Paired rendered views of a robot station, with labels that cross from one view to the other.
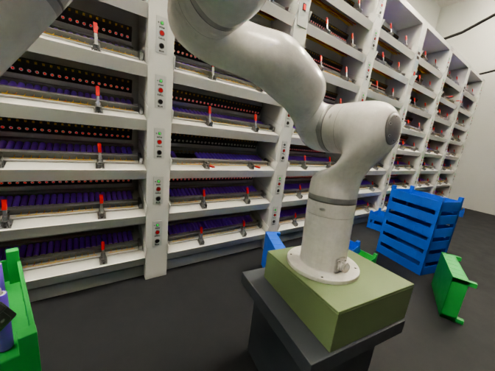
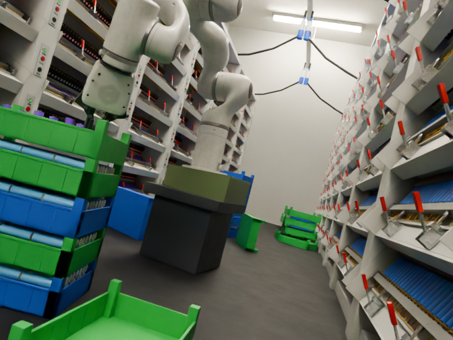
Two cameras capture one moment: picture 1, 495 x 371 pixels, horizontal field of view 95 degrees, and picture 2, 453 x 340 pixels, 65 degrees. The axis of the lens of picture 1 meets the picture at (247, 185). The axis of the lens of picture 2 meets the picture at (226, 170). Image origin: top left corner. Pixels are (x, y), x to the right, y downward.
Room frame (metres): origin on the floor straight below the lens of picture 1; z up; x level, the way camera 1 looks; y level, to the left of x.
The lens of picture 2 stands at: (-0.59, 0.67, 0.33)
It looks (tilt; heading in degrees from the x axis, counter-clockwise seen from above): 3 degrees up; 319
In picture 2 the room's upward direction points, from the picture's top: 15 degrees clockwise
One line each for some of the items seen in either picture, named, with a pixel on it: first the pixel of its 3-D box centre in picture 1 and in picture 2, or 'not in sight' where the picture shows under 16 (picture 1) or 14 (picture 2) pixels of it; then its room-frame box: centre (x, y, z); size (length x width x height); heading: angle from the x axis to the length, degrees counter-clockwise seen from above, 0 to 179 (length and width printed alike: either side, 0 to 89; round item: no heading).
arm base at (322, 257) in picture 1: (326, 232); (209, 150); (0.57, -0.22, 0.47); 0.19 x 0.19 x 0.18
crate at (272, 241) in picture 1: (278, 263); (131, 212); (1.01, -0.19, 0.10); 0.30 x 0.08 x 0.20; 10
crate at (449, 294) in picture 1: (451, 284); (249, 231); (0.99, -1.03, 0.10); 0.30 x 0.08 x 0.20; 148
